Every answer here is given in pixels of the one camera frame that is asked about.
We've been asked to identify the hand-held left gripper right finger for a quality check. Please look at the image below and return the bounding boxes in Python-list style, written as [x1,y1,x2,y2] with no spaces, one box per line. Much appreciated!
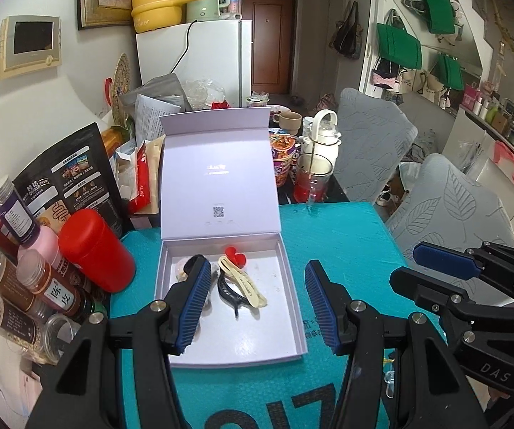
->
[304,259,476,429]

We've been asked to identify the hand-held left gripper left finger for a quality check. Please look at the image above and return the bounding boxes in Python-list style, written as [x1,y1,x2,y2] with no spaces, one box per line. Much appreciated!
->
[25,254,215,429]

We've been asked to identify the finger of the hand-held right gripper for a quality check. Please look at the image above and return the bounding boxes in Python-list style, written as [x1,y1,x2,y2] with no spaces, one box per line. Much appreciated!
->
[389,267,514,325]
[413,241,514,291]

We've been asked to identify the black hair clip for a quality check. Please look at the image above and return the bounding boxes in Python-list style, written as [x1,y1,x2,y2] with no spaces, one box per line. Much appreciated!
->
[212,272,251,320]

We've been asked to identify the cream hair clip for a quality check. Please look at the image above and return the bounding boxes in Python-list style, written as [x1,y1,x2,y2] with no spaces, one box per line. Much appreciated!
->
[218,255,269,320]

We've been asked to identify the red hair clip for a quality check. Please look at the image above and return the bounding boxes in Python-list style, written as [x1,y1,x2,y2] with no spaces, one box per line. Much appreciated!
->
[223,245,248,271]

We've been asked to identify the white hinged gift box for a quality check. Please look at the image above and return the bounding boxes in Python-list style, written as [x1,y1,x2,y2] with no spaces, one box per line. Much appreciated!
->
[159,107,308,369]

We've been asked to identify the cream round hair accessory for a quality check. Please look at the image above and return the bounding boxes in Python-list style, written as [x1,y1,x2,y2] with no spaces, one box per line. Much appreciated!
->
[174,259,195,282]

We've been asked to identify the grey leaf pattern chair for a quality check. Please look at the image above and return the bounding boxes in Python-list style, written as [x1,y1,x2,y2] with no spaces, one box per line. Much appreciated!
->
[335,88,418,204]
[386,154,514,269]

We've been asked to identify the teal bubble mailer mat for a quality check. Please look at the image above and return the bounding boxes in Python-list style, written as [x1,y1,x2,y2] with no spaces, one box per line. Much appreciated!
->
[109,201,418,429]

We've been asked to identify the red plastic canister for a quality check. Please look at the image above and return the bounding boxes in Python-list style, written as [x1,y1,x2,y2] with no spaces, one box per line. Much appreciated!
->
[58,208,137,293]

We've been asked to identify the glass with red drink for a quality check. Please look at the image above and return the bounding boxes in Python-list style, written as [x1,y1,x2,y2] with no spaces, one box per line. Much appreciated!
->
[293,154,333,204]

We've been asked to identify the red snack packet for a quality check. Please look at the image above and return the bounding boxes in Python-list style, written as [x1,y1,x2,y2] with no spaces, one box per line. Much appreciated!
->
[127,138,164,215]

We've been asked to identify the empty clear glass jar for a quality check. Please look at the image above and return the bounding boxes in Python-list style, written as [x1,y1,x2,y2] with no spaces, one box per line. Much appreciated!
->
[43,313,81,365]

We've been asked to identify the white label spice jar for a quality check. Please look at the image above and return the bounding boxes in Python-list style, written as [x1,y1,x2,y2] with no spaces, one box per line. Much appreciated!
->
[16,249,94,318]

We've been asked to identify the instant noodle cup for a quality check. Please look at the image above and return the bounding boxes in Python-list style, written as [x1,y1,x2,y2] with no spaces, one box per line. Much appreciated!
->
[269,133,302,188]

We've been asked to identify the row of cosmetic bottles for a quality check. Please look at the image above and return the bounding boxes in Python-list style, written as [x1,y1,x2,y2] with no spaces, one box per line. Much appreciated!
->
[462,85,514,162]

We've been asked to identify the pink bottle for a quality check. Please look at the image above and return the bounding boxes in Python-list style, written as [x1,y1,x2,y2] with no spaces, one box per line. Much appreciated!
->
[22,226,63,273]

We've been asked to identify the black printed snack pouch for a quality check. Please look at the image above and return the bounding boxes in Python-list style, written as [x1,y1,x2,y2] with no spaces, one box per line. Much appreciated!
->
[12,122,124,237]

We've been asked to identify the orange packet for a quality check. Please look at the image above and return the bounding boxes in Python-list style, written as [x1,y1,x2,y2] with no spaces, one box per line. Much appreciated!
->
[100,127,126,155]

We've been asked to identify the sesame seed spice jar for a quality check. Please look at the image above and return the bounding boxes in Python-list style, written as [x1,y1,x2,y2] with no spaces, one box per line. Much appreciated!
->
[0,285,48,363]

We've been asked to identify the beige mug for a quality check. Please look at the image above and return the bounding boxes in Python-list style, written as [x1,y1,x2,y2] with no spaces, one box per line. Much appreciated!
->
[272,111,303,135]

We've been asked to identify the small green tote bag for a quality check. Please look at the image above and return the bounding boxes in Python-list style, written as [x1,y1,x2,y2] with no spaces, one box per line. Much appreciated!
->
[438,54,464,91]

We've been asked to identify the brown spice jar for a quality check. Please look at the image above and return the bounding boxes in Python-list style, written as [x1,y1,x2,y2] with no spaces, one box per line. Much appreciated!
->
[0,242,34,311]

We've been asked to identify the printed paper sheet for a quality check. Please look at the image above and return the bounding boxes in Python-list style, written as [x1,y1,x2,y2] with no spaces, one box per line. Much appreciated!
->
[134,94,181,144]

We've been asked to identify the purple label clear jar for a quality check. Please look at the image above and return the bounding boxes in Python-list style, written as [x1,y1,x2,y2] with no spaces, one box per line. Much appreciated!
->
[0,175,41,246]

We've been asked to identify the clear plastic bag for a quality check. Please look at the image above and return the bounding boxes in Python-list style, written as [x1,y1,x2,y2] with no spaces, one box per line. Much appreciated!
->
[183,78,226,110]

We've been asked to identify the grey foil bag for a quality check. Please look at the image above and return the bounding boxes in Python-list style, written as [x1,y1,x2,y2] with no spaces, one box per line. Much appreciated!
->
[118,72,186,112]

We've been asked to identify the large green tote bag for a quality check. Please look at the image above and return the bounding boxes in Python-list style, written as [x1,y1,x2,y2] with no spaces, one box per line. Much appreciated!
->
[376,22,423,70]

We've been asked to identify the woven round trivet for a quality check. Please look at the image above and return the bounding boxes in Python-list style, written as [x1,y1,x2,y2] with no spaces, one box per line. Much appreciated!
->
[109,53,131,126]

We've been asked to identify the dark hanging handbag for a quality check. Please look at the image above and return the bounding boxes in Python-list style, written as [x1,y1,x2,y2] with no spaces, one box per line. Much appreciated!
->
[332,0,362,59]

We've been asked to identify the white refrigerator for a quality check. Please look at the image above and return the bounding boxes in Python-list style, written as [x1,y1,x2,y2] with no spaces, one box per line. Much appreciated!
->
[135,19,253,109]

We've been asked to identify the brown wooden door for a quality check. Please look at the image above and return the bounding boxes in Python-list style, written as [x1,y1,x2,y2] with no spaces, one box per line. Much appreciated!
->
[241,0,300,95]

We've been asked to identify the yellow electric cooking pot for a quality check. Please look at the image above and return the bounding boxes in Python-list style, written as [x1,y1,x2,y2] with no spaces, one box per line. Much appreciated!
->
[131,0,210,33]

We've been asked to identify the white teapot with handle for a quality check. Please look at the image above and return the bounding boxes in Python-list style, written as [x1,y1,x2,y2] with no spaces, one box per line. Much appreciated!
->
[301,109,343,159]

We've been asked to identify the black power cable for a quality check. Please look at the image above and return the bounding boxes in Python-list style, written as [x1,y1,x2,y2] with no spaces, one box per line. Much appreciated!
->
[172,20,199,74]

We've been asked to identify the wall intercom panel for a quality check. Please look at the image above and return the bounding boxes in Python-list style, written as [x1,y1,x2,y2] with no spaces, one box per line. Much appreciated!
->
[0,15,62,81]

